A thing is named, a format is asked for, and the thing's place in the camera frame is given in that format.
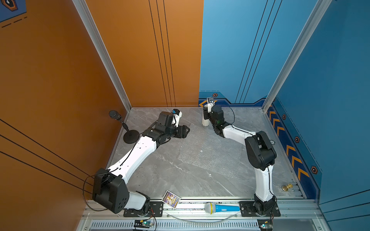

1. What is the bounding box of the clear bubble wrap sheet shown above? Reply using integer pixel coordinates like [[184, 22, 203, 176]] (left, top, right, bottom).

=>
[[179, 125, 254, 178]]

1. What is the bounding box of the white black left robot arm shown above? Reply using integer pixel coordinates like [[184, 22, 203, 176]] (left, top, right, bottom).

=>
[[92, 109, 190, 215]]

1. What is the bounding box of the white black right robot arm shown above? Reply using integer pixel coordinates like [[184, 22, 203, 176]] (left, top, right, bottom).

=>
[[202, 103, 277, 203]]

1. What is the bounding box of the black desk microphone on stand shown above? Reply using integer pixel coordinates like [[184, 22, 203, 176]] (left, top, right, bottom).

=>
[[109, 110, 140, 144]]

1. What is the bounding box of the colourful picture card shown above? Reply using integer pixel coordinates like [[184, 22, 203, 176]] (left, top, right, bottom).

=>
[[161, 190, 181, 209]]

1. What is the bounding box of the blue toy microphone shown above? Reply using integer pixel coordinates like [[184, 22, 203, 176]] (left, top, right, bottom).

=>
[[204, 203, 240, 214]]

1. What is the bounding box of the green circuit board left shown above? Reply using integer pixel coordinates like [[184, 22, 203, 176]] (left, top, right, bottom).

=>
[[133, 219, 153, 230]]

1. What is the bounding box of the green circuit board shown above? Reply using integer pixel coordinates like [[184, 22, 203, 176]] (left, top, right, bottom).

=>
[[257, 219, 273, 231], [133, 219, 153, 230]]

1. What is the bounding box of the small brass bell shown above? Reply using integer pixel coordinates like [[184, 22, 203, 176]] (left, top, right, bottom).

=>
[[282, 183, 293, 192]]

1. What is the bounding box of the green circuit board right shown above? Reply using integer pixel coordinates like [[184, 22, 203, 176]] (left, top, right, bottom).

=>
[[257, 219, 273, 231]]

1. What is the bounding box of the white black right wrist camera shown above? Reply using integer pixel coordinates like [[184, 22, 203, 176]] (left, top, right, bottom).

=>
[[207, 97, 215, 107]]

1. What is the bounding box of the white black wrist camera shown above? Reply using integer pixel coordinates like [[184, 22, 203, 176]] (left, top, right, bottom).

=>
[[171, 109, 182, 125], [207, 97, 215, 107]]

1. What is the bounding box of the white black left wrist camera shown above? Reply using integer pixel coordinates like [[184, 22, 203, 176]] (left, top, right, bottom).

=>
[[171, 109, 182, 125]]

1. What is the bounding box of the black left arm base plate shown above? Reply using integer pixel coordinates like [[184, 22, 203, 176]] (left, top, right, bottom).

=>
[[123, 201, 164, 218]]

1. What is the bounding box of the aluminium front rail frame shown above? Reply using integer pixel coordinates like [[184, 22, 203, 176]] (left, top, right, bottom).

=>
[[77, 197, 330, 231]]

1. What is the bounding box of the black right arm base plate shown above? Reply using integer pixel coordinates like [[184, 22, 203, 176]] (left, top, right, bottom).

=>
[[239, 199, 281, 217]]

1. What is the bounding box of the aluminium corner post left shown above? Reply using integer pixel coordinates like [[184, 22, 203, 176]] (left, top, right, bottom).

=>
[[72, 0, 132, 112]]

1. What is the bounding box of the aluminium corner post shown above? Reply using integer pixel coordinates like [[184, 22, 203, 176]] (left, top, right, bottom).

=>
[[72, 0, 132, 112], [262, 0, 332, 113]]

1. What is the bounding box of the aluminium corner post right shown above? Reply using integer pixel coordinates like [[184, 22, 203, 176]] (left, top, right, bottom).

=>
[[262, 0, 332, 113]]

